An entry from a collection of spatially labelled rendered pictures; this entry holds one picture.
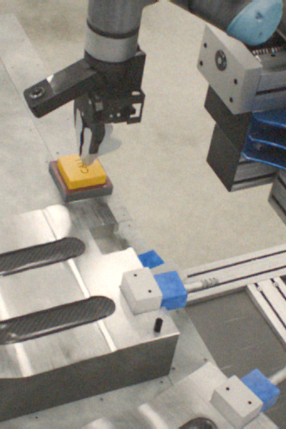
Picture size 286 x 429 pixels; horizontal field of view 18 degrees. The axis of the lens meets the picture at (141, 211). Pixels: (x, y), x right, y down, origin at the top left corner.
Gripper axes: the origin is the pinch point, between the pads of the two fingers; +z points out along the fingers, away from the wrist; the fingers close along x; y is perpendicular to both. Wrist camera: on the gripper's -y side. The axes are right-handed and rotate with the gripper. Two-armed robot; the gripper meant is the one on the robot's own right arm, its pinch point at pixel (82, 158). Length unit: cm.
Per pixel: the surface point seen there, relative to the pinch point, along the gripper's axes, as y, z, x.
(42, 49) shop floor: 50, 85, 148
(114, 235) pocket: -2.6, -2.4, -18.9
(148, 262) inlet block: 1.5, 0.8, -22.5
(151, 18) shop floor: 96, 85, 159
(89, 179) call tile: 0.1, 1.7, -3.0
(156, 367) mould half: -4.3, 2.2, -38.5
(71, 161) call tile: -1.2, 1.3, 1.3
